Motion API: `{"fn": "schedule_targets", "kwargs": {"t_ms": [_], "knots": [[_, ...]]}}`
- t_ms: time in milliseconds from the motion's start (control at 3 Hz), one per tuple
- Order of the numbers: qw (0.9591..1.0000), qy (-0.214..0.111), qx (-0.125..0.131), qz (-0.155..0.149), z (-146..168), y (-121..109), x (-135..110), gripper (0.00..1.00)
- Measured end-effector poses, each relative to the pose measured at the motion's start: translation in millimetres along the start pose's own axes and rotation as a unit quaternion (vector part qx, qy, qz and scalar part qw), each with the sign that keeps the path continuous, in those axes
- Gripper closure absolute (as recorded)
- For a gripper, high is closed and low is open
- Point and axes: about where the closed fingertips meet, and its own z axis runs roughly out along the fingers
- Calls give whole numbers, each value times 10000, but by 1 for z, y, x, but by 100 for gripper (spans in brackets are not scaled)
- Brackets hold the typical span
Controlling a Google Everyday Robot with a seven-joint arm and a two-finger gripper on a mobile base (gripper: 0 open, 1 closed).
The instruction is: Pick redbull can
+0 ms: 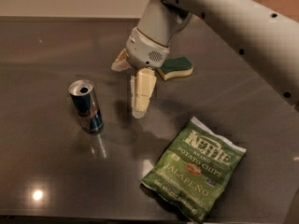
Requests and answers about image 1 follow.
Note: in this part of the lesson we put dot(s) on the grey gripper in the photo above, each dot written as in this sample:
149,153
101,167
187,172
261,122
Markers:
144,51

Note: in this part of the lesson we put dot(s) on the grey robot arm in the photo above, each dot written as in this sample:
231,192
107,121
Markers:
267,41

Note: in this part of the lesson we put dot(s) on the red bull can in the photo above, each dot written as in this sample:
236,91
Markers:
83,95

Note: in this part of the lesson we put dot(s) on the green yellow sponge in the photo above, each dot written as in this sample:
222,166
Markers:
177,67

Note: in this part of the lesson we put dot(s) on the green kettle chips bag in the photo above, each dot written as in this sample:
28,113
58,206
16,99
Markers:
194,170

